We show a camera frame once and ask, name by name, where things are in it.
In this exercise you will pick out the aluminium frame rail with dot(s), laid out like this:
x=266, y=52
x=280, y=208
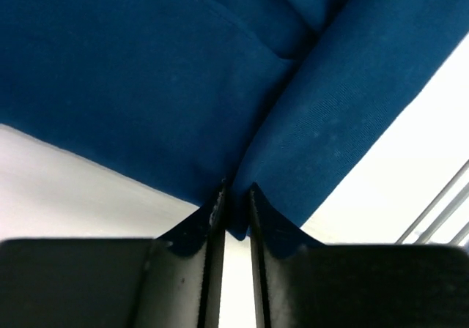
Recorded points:
x=445, y=218

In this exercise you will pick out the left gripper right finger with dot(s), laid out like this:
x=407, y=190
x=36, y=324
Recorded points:
x=301, y=282

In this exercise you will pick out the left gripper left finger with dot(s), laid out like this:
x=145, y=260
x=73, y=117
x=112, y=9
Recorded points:
x=173, y=280

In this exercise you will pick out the blue t shirt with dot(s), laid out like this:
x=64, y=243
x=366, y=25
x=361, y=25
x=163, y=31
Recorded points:
x=183, y=95

